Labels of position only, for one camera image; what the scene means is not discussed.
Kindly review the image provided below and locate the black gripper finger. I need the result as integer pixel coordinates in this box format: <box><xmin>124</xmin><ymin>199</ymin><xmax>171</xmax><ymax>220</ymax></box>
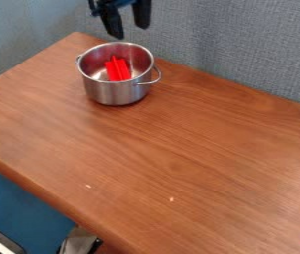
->
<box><xmin>101</xmin><ymin>10</ymin><xmax>124</xmax><ymax>40</ymax></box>
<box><xmin>133</xmin><ymin>0</ymin><xmax>152</xmax><ymax>29</ymax></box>

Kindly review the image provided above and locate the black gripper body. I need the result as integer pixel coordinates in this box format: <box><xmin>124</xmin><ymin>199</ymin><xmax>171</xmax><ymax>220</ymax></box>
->
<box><xmin>88</xmin><ymin>0</ymin><xmax>136</xmax><ymax>17</ymax></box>

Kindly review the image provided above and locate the red star-shaped block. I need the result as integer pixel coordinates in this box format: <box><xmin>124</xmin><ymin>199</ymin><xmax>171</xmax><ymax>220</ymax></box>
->
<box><xmin>105</xmin><ymin>56</ymin><xmax>132</xmax><ymax>81</ymax></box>

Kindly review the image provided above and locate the stainless steel pot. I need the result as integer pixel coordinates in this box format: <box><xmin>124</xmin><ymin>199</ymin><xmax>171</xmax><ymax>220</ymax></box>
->
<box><xmin>76</xmin><ymin>42</ymin><xmax>163</xmax><ymax>106</ymax></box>

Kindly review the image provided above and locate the grey metal bracket under table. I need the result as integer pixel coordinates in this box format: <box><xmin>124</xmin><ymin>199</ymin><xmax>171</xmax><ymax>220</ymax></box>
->
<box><xmin>57</xmin><ymin>226</ymin><xmax>104</xmax><ymax>254</ymax></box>

